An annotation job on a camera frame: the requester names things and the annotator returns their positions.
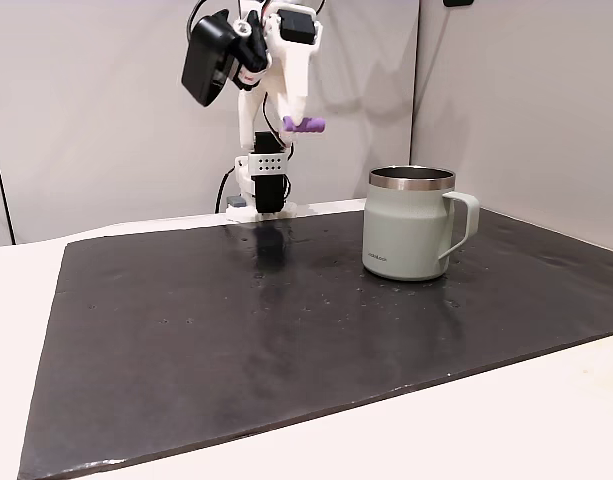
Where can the purple ribbed pen grip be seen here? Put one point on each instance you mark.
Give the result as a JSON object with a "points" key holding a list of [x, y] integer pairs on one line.
{"points": [[312, 125]]}

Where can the small grey clamp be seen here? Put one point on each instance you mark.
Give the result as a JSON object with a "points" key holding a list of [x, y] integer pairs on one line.
{"points": [[236, 201]]}

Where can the pale green steel-rimmed mug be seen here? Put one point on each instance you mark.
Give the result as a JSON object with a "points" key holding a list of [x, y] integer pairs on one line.
{"points": [[403, 232]]}

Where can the large black table mat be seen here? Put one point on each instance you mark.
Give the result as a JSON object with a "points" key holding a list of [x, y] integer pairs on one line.
{"points": [[286, 350]]}

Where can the black camera box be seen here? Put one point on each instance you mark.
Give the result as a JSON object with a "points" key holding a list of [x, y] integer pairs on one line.
{"points": [[208, 57]]}

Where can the black wall-mounted object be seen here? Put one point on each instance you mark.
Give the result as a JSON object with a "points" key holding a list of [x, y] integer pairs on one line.
{"points": [[458, 2]]}

